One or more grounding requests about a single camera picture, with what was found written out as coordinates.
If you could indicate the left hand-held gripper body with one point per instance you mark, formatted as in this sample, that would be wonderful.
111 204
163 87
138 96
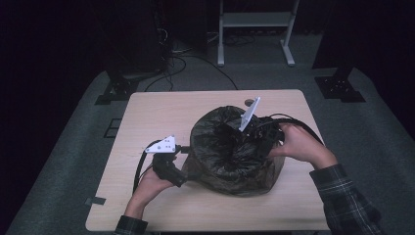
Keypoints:
163 161

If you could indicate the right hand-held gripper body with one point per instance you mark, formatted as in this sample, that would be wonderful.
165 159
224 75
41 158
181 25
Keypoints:
266 132

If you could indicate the black plastic garbage bag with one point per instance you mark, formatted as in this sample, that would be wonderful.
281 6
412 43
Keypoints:
225 163

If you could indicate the person's left hand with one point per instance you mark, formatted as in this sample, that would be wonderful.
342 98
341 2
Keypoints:
150 189

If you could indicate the person's right hand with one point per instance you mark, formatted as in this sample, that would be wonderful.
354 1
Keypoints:
303 147

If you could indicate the round dark table grommet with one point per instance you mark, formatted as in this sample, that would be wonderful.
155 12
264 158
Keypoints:
248 102

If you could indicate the grey tape strip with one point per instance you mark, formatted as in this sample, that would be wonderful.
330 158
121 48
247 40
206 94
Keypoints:
95 201

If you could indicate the black stand base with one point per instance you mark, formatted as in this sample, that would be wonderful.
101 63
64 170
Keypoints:
119 88
341 88

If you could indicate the white metal stand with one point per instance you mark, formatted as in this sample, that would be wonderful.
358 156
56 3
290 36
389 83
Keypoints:
256 19

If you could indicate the dark cabinet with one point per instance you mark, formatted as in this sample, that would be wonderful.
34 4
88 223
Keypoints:
137 36

